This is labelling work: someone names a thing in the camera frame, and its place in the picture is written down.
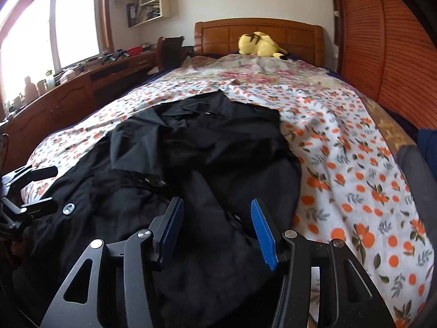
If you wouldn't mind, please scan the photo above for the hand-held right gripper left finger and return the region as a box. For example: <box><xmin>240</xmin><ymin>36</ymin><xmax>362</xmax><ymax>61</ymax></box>
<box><xmin>40</xmin><ymin>196</ymin><xmax>185</xmax><ymax>328</ymax></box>

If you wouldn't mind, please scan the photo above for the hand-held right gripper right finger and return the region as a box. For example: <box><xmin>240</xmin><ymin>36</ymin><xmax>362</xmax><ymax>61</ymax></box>
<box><xmin>250</xmin><ymin>197</ymin><xmax>398</xmax><ymax>328</ymax></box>

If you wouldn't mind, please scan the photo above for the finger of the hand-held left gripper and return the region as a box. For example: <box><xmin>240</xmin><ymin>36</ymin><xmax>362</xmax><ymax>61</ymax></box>
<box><xmin>8</xmin><ymin>196</ymin><xmax>58</xmax><ymax>220</ymax></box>
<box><xmin>2</xmin><ymin>165</ymin><xmax>58</xmax><ymax>192</ymax></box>

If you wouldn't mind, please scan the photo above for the black coat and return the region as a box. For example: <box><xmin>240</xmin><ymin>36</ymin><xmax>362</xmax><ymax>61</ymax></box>
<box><xmin>14</xmin><ymin>90</ymin><xmax>320</xmax><ymax>328</ymax></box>

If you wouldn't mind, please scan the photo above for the wooden desk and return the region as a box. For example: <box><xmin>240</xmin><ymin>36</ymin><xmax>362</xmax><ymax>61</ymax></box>
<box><xmin>0</xmin><ymin>49</ymin><xmax>161</xmax><ymax>175</ymax></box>

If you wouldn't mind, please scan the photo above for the orange print blanket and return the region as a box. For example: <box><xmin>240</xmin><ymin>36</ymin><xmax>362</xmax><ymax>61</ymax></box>
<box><xmin>20</xmin><ymin>72</ymin><xmax>434</xmax><ymax>328</ymax></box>

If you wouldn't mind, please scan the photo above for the window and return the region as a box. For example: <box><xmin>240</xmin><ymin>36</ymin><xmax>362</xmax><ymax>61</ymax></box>
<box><xmin>0</xmin><ymin>0</ymin><xmax>113</xmax><ymax>110</ymax></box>

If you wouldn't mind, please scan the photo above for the folded grey cloth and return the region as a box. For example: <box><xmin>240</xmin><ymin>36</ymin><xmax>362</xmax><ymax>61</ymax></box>
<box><xmin>396</xmin><ymin>145</ymin><xmax>437</xmax><ymax>233</ymax></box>

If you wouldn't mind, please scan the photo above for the brown patterned cloth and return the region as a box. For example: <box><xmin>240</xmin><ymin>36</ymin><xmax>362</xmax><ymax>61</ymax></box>
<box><xmin>362</xmin><ymin>94</ymin><xmax>419</xmax><ymax>151</ymax></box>

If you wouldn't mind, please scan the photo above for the floral bedsheet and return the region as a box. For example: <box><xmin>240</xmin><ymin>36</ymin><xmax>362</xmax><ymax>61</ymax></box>
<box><xmin>181</xmin><ymin>55</ymin><xmax>345</xmax><ymax>91</ymax></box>

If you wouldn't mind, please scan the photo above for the wooden chair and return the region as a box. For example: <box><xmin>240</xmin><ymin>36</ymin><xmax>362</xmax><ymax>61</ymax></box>
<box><xmin>156</xmin><ymin>36</ymin><xmax>187</xmax><ymax>72</ymax></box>

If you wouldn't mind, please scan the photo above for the folded navy cloth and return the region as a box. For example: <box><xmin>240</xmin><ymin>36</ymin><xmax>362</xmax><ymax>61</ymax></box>
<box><xmin>418</xmin><ymin>128</ymin><xmax>437</xmax><ymax>178</ymax></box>

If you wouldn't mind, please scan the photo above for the stack of papers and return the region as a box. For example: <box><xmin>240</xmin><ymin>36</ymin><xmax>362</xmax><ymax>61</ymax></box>
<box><xmin>135</xmin><ymin>5</ymin><xmax>161</xmax><ymax>24</ymax></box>

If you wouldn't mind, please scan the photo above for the yellow plush toy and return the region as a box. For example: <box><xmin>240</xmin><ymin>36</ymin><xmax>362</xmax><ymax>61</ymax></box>
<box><xmin>238</xmin><ymin>31</ymin><xmax>289</xmax><ymax>59</ymax></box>

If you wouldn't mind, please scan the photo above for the wooden headboard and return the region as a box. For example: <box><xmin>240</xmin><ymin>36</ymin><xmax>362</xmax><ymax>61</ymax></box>
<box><xmin>194</xmin><ymin>18</ymin><xmax>324</xmax><ymax>65</ymax></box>

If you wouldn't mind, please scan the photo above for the wooden slatted wardrobe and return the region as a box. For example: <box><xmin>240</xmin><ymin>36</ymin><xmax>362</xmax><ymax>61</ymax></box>
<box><xmin>329</xmin><ymin>0</ymin><xmax>437</xmax><ymax>130</ymax></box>

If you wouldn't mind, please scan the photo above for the white wall shelf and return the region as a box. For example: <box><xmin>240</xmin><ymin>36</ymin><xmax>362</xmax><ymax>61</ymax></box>
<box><xmin>126</xmin><ymin>0</ymin><xmax>171</xmax><ymax>28</ymax></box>

